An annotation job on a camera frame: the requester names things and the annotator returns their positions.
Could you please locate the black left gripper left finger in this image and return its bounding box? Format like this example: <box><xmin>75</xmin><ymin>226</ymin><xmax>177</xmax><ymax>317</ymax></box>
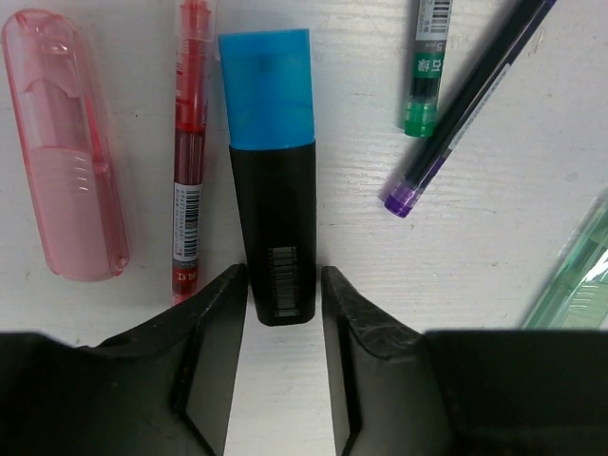
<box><xmin>1</xmin><ymin>264</ymin><xmax>248</xmax><ymax>455</ymax></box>

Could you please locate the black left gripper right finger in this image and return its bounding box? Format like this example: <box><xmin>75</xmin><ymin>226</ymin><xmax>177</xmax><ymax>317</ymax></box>
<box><xmin>321</xmin><ymin>266</ymin><xmax>607</xmax><ymax>455</ymax></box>

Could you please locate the pink correction tape case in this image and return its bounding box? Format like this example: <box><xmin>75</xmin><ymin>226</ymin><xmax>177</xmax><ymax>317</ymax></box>
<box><xmin>2</xmin><ymin>9</ymin><xmax>129</xmax><ymax>282</ymax></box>

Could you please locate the green correction tape case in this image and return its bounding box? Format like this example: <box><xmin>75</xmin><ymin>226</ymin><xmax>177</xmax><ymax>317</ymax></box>
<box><xmin>521</xmin><ymin>191</ymin><xmax>607</xmax><ymax>330</ymax></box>

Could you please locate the blue cap black highlighter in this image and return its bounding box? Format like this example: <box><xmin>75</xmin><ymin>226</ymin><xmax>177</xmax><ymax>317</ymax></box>
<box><xmin>218</xmin><ymin>28</ymin><xmax>317</xmax><ymax>326</ymax></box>

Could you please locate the purple gel pen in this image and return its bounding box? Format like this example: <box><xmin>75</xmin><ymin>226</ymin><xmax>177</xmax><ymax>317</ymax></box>
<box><xmin>385</xmin><ymin>1</ymin><xmax>555</xmax><ymax>218</ymax></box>

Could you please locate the red gel pen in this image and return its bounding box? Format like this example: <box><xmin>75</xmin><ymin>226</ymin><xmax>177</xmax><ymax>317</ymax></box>
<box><xmin>172</xmin><ymin>1</ymin><xmax>218</xmax><ymax>304</ymax></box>

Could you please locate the green gel pen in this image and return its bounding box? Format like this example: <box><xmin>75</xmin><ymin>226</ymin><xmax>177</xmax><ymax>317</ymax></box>
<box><xmin>404</xmin><ymin>0</ymin><xmax>453</xmax><ymax>138</ymax></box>

